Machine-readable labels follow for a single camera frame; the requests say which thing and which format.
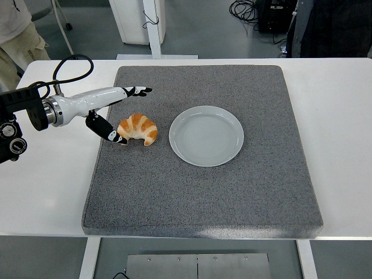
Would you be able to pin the chair with caster leg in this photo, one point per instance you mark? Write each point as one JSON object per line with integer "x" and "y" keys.
{"x": 39, "y": 8}

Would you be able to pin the person in light clothes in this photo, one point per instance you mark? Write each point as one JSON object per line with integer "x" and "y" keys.
{"x": 11, "y": 29}

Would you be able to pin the grey speckled mat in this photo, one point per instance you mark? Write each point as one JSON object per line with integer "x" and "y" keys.
{"x": 203, "y": 197}

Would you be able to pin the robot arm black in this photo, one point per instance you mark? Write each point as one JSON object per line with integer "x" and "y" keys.
{"x": 17, "y": 98}

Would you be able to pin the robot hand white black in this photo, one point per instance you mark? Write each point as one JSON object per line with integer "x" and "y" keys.
{"x": 87, "y": 98}

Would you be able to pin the white table leg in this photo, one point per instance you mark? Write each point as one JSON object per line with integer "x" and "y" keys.
{"x": 88, "y": 258}
{"x": 308, "y": 258}

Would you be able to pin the golden croissant bread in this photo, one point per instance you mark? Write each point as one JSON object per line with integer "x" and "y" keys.
{"x": 142, "y": 128}

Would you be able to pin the person in dark clothes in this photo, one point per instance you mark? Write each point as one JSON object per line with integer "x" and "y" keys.
{"x": 334, "y": 29}

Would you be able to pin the white cabinet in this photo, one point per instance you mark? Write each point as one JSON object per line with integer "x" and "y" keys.
{"x": 128, "y": 20}

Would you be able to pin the black equipment box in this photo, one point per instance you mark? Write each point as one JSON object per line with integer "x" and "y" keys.
{"x": 276, "y": 17}

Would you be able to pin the round grey plate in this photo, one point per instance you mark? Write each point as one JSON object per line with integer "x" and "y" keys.
{"x": 206, "y": 136}

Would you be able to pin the grey metal plate with screws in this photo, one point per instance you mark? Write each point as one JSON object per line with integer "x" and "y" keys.
{"x": 197, "y": 267}

